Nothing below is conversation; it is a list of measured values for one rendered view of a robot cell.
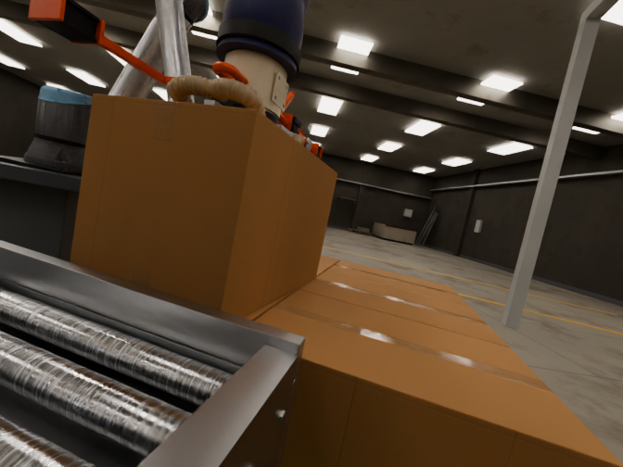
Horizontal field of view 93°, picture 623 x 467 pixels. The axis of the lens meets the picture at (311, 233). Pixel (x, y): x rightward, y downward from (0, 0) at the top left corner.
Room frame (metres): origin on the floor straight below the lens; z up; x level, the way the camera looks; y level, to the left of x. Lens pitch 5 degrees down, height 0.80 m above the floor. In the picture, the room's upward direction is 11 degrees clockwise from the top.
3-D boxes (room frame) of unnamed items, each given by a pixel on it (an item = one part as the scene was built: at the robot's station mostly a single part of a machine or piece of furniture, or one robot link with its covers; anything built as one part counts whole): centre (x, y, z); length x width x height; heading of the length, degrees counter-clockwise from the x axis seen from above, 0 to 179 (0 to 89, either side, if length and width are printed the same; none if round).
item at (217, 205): (0.86, 0.23, 0.74); 0.60 x 0.40 x 0.40; 162
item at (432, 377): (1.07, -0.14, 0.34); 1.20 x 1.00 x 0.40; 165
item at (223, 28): (0.84, 0.24, 1.19); 0.23 x 0.23 x 0.04
